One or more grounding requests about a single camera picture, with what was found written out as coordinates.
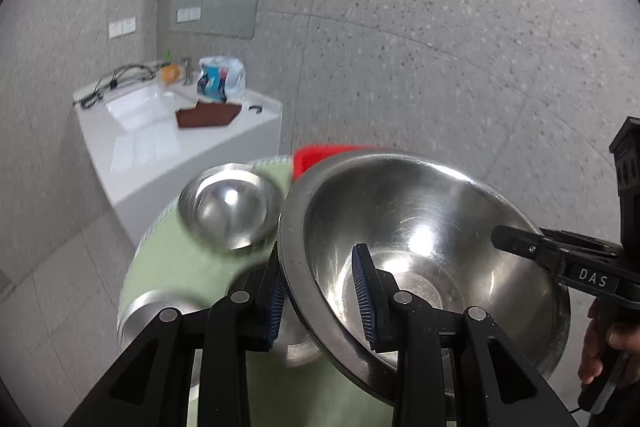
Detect red plastic basin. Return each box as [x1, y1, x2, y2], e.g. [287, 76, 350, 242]
[293, 144, 376, 182]

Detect black cables on counter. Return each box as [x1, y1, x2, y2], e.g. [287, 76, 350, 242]
[74, 62, 170, 110]

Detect orange bottle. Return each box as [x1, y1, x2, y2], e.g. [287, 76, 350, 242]
[160, 51, 181, 84]

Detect white sink counter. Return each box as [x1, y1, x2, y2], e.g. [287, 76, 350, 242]
[74, 81, 282, 245]

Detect small stainless steel bowl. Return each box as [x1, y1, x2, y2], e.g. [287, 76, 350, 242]
[177, 162, 284, 251]

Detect person's right hand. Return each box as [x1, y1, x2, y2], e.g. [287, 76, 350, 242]
[578, 298, 640, 388]

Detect white wall sockets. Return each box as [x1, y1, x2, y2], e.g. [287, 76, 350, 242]
[107, 16, 137, 39]

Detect metal faucet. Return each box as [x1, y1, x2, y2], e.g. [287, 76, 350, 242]
[181, 56, 193, 86]

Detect green round tablecloth with lace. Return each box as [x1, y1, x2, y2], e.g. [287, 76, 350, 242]
[115, 154, 402, 427]

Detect large stainless steel bowl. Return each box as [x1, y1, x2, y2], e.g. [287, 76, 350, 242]
[278, 150, 570, 401]

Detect clear plastic bag with items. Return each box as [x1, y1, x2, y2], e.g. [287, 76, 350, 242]
[196, 55, 246, 104]

